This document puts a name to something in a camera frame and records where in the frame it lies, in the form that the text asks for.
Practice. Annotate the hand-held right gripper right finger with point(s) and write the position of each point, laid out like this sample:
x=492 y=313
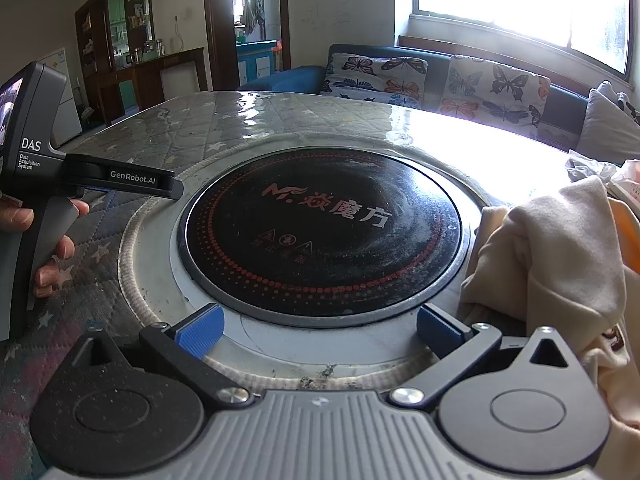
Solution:
x=436 y=332

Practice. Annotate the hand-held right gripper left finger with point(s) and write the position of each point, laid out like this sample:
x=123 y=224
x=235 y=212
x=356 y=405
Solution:
x=201 y=331

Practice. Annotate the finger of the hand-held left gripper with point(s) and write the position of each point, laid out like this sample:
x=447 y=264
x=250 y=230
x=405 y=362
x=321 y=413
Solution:
x=125 y=175

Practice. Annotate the cream t-shirt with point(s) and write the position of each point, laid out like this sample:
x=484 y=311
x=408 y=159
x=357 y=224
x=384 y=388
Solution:
x=545 y=260

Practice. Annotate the pile of light clothes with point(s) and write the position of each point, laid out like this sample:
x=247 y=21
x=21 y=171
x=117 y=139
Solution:
x=587 y=167

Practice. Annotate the person's left hand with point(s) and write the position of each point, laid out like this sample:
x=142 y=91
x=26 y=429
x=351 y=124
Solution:
x=50 y=277

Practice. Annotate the white refrigerator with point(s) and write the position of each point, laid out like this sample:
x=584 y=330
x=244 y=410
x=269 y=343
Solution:
x=62 y=95

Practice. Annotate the dark wooden display cabinet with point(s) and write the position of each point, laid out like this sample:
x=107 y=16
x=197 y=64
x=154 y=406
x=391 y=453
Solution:
x=150 y=80

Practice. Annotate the round black induction cooktop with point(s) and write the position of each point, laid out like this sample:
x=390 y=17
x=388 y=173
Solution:
x=320 y=240

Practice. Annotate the blue and white cabinet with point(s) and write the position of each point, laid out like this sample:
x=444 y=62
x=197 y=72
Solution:
x=255 y=62

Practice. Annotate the blue sofa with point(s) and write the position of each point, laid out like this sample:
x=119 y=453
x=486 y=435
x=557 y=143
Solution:
x=295 y=77

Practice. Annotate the hanging grey garment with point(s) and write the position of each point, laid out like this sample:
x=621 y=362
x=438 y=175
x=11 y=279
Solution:
x=252 y=15

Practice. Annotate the orange cloth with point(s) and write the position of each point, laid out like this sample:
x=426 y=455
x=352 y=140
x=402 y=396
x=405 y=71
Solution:
x=625 y=230

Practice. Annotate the butterfly print cushion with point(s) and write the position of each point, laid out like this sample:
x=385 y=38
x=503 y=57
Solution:
x=372 y=80
x=492 y=92

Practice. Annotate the grey pillow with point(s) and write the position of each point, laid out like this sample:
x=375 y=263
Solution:
x=602 y=130

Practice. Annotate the white patterned pillow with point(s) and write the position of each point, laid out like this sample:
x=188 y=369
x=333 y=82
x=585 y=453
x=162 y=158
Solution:
x=622 y=102

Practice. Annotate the dark wooden door frame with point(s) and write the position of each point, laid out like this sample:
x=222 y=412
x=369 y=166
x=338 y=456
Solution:
x=217 y=35

